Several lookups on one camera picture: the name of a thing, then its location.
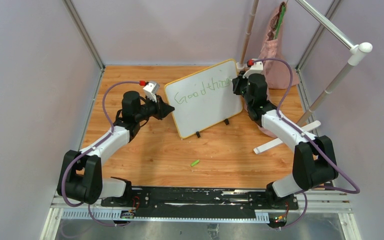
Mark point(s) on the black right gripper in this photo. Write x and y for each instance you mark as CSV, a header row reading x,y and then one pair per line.
x,y
237,82

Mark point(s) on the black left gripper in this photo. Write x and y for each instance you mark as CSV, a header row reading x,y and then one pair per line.
x,y
162,109

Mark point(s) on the yellow framed whiteboard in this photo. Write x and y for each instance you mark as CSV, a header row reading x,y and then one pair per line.
x,y
204,98

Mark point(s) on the green marker cap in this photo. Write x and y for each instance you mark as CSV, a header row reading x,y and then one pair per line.
x,y
195,163

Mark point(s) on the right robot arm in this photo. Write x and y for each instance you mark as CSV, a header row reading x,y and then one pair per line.
x,y
314,158

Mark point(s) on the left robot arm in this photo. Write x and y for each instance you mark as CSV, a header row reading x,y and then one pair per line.
x,y
81,178

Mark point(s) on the pink cloth bag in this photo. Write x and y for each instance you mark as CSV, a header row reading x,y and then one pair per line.
x,y
276,73

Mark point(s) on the wooden rack pole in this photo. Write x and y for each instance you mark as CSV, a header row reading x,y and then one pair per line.
x,y
248,32

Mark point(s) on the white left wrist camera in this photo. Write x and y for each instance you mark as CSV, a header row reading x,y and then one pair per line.
x,y
150,89

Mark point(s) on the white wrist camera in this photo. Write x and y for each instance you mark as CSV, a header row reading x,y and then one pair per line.
x,y
255,66
150,89

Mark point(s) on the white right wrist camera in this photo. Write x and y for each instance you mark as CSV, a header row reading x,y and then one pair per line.
x,y
255,66

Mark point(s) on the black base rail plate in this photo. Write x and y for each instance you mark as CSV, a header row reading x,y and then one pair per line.
x,y
198,203

